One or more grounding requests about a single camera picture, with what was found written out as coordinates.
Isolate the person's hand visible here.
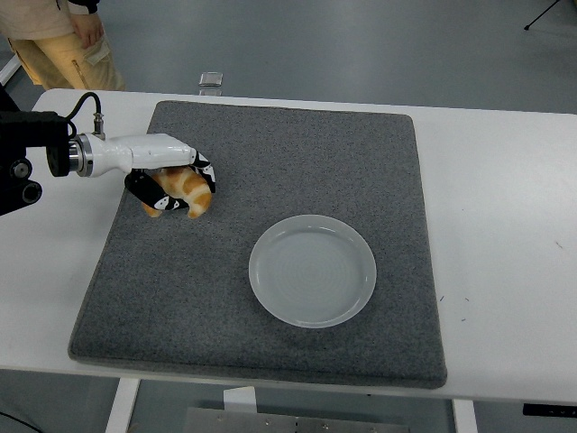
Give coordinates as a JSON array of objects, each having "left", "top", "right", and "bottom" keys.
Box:
[{"left": 70, "top": 12, "right": 105, "bottom": 49}]

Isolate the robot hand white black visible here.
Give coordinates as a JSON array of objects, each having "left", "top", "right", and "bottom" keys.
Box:
[{"left": 87, "top": 133, "right": 217, "bottom": 213}]

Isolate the croissant bread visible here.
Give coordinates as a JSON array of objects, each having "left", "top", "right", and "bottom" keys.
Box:
[{"left": 142, "top": 165, "right": 213, "bottom": 220}]

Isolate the grey round plate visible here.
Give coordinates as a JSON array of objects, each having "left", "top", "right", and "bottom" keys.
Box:
[{"left": 247, "top": 214, "right": 378, "bottom": 329}]

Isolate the person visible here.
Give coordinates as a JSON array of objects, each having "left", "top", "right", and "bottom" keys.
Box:
[{"left": 0, "top": 0, "right": 126, "bottom": 91}]

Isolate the grey felt mat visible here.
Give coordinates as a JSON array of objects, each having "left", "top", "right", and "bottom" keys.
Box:
[{"left": 67, "top": 100, "right": 448, "bottom": 390}]

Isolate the white table leg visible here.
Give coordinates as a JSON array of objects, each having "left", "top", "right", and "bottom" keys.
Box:
[
  {"left": 452, "top": 399, "right": 479, "bottom": 433},
  {"left": 104, "top": 378, "right": 141, "bottom": 433}
]

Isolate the black tripod leg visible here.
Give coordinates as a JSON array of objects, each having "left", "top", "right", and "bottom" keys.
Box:
[{"left": 523, "top": 0, "right": 577, "bottom": 32}]

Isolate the black table control panel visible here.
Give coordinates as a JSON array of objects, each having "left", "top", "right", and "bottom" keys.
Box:
[{"left": 521, "top": 402, "right": 577, "bottom": 417}]

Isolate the white furniture frame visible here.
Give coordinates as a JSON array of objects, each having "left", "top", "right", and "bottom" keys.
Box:
[{"left": 0, "top": 47, "right": 23, "bottom": 88}]

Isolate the white bracket under table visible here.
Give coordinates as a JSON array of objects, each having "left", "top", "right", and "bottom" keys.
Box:
[{"left": 223, "top": 386, "right": 257, "bottom": 412}]

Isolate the black floor cable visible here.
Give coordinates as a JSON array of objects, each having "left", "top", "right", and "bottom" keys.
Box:
[{"left": 0, "top": 410, "right": 40, "bottom": 433}]

